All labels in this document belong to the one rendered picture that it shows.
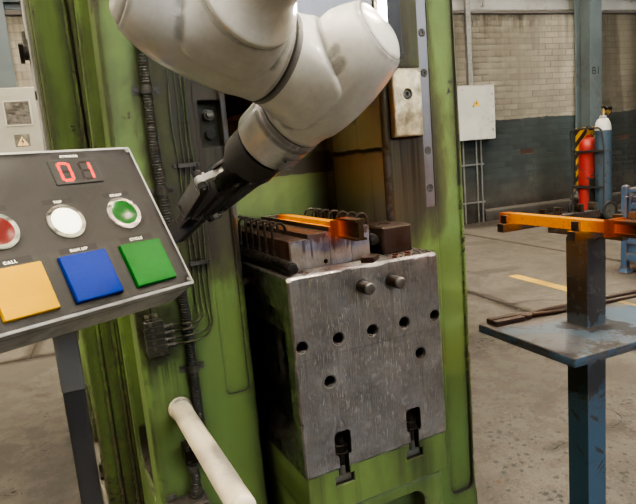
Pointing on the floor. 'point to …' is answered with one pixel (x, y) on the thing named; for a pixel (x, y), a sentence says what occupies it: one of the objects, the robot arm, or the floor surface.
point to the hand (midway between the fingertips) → (186, 223)
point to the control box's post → (78, 417)
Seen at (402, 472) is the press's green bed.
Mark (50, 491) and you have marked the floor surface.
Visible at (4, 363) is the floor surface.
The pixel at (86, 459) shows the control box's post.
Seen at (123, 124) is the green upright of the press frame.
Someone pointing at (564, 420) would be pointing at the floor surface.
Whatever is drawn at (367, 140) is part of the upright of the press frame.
